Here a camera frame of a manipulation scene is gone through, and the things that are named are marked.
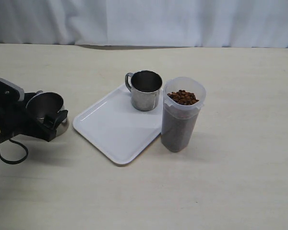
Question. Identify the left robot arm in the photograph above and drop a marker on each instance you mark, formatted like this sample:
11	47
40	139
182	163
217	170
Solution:
35	114

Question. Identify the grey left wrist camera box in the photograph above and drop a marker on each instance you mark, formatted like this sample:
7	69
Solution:
9	92

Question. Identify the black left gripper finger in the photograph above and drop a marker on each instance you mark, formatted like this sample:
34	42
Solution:
53	120

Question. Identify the white plastic tray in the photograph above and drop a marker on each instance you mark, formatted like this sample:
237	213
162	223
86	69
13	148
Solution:
116	128

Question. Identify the white curtain backdrop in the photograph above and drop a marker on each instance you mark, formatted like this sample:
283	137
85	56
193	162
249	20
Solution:
180	23

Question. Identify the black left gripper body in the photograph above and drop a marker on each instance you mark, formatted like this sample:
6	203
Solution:
15	120

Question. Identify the translucent plastic pitcher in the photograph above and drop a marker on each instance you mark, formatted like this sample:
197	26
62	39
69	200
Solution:
183	99

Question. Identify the steel mug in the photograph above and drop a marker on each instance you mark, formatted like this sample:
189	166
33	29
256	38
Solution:
144	87
44	103

